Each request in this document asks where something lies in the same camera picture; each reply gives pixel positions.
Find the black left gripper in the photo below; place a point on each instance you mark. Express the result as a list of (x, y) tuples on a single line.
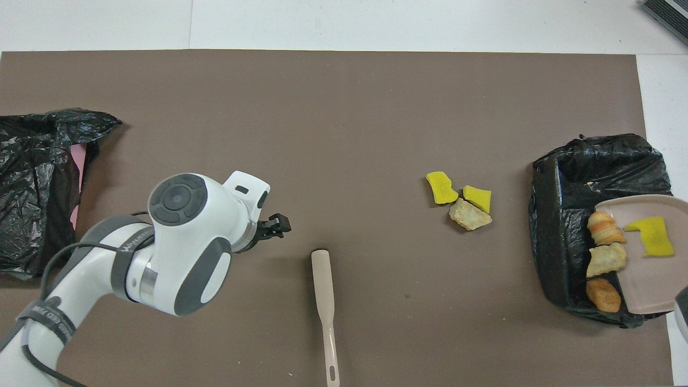
[(263, 232)]

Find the beige brush with black bristles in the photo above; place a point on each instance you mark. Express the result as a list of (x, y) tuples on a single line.
[(324, 285)]

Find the large yellow sponge piece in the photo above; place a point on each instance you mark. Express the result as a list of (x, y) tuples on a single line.
[(441, 188)]

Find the beige sponge chunk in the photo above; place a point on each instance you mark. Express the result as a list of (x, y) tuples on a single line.
[(468, 215)]

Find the small yellow sponge piece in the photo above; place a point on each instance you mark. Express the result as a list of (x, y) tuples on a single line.
[(478, 198)]

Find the striped orange croissant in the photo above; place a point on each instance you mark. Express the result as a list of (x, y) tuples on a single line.
[(604, 228)]

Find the pale crumbly bread chunk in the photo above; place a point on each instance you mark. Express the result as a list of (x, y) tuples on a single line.
[(606, 260)]

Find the brown oval bread roll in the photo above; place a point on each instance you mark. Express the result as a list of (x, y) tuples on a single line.
[(603, 295)]

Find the notched yellow sponge piece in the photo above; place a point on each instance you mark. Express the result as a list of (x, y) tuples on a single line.
[(653, 239)]

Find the beige plastic dustpan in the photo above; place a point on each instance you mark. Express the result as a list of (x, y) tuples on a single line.
[(650, 279)]

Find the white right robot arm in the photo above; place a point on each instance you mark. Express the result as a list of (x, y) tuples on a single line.
[(682, 317)]

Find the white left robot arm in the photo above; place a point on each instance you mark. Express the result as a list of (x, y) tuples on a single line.
[(183, 252)]

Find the pink plastic bin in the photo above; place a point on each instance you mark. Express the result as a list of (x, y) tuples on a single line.
[(79, 166)]

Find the crumpled black trash bag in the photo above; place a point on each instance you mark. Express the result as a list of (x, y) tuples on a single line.
[(32, 204)]

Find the black bag lined bin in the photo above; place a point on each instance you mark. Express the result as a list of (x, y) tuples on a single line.
[(559, 231)]

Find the brown table mat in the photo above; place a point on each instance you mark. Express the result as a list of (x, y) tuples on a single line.
[(376, 134)]

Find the grey ribbed device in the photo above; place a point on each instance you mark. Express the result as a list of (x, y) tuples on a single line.
[(672, 13)]

